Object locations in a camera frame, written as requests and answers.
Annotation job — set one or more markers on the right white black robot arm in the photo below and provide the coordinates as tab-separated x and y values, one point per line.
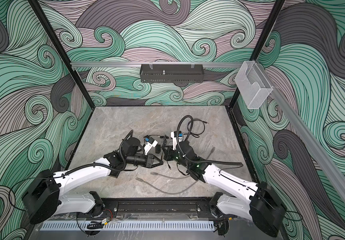
226	186

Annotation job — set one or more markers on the clear plastic wall holder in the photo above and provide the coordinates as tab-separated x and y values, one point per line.
253	83

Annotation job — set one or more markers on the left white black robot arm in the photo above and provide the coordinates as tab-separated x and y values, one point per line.
48	194

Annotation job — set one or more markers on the white slotted cable duct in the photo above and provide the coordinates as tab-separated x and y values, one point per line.
132	226

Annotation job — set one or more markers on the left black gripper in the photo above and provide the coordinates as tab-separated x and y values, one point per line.
149	161

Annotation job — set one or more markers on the black wall tray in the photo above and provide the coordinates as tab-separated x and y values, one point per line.
172	74

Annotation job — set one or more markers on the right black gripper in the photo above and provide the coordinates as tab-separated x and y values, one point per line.
168	153

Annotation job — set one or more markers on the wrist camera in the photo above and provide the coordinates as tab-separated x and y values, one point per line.
149	144
176	137

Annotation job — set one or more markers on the black power adapter with cable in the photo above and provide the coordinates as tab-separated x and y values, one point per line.
160	148

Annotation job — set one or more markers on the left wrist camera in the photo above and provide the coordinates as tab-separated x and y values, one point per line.
149	144

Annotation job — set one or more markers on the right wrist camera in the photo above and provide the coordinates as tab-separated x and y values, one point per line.
176	137

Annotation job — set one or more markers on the aluminium wall rail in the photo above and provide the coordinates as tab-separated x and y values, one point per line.
118	64

